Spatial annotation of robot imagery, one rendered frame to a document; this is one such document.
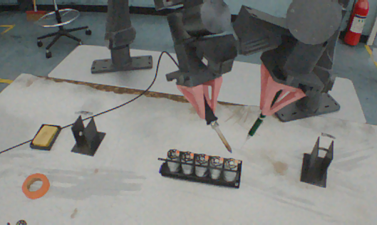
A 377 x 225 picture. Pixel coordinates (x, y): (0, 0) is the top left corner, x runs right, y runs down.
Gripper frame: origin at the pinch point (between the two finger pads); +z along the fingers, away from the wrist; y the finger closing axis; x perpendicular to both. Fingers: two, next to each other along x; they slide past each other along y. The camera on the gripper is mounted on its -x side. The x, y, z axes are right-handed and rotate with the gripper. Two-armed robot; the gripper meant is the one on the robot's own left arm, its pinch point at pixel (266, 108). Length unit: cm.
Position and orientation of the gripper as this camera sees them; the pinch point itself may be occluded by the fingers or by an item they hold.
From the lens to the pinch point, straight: 47.3
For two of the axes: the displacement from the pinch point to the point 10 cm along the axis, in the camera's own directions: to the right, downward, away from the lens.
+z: -3.2, 7.4, 5.9
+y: 1.2, 6.5, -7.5
